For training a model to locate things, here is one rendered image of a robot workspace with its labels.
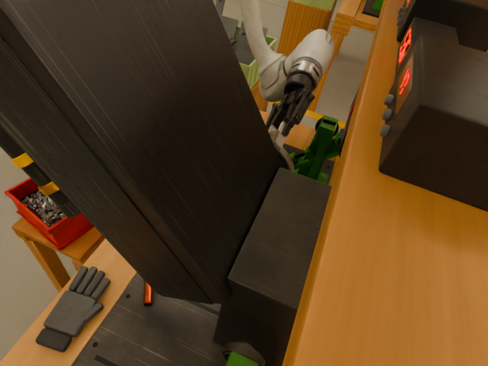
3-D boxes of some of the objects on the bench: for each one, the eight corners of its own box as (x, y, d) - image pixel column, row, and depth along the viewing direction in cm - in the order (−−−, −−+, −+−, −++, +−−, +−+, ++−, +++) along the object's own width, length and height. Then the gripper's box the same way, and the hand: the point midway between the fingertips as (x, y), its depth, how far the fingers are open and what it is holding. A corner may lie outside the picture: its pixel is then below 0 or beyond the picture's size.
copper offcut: (146, 273, 87) (145, 269, 85) (154, 272, 87) (154, 269, 85) (144, 306, 81) (143, 303, 79) (152, 306, 81) (152, 302, 80)
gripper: (271, 83, 94) (240, 143, 83) (317, 62, 82) (287, 130, 71) (286, 101, 98) (257, 161, 87) (332, 84, 86) (305, 152, 75)
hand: (275, 137), depth 81 cm, fingers closed on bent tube, 3 cm apart
